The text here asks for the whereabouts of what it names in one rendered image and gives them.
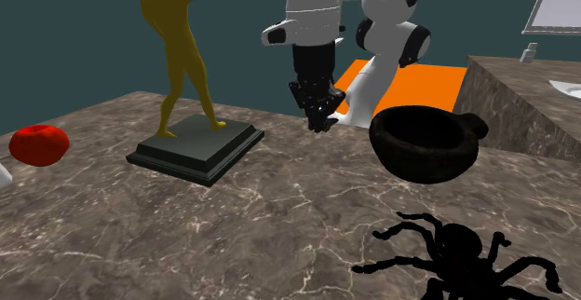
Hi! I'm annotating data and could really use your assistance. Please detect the orange robot stand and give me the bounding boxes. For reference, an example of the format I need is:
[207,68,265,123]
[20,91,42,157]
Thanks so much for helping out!
[333,59,468,116]

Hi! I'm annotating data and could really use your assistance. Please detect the gold human figure statue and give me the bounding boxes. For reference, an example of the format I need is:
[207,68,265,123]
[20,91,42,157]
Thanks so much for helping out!
[125,0,265,188]

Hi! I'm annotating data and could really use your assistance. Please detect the small white bottle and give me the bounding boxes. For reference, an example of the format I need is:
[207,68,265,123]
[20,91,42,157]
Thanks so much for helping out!
[519,42,539,64]

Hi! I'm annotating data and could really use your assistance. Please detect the black toy spider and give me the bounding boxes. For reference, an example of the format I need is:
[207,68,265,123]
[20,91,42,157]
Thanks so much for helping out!
[350,211,564,300]

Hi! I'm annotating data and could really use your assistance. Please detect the window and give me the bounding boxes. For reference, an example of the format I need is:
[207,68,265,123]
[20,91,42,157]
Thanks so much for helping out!
[520,0,581,36]

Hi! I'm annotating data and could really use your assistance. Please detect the white sink basin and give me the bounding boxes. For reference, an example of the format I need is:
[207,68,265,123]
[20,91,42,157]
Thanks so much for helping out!
[548,78,581,101]

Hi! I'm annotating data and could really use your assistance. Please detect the red apple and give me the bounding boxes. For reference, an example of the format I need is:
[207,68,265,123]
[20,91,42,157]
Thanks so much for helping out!
[8,124,71,168]

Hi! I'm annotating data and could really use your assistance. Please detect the white object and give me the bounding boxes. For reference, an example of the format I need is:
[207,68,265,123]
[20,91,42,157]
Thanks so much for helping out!
[0,162,13,189]

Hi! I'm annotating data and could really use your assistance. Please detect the black bowl with handle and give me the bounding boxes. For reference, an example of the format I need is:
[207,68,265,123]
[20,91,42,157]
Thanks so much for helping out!
[368,104,490,185]

